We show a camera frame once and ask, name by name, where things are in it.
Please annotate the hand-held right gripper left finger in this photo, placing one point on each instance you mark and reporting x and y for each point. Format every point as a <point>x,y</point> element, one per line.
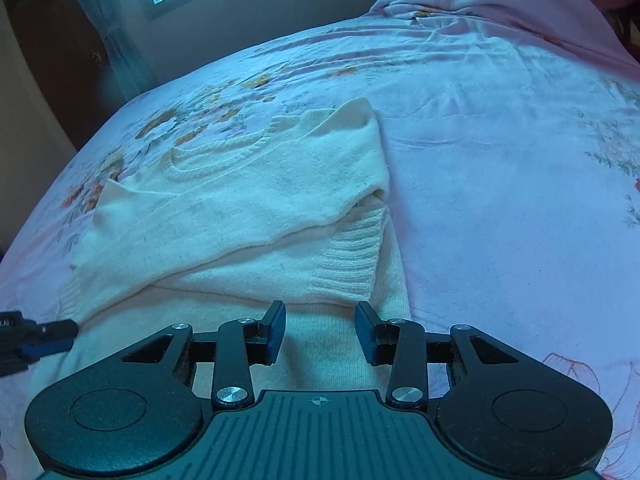
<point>275,332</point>

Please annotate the cream knit sweater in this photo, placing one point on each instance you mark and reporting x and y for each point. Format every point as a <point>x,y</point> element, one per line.
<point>250,195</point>

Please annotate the pink quilt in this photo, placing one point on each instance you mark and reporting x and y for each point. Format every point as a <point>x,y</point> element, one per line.
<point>490,0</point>

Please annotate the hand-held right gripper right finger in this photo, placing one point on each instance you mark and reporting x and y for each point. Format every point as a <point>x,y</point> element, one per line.
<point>365,334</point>

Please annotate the bed with floral pink sheet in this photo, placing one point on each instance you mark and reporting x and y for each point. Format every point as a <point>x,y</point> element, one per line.
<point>500,160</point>

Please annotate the dark wooden door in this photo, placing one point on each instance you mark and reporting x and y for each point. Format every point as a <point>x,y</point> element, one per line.
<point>55,35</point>

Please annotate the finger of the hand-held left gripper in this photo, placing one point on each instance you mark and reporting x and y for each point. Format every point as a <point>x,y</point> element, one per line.
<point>47,347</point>

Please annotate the grey curtain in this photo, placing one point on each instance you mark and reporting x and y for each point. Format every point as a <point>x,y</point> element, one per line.
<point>110,35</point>

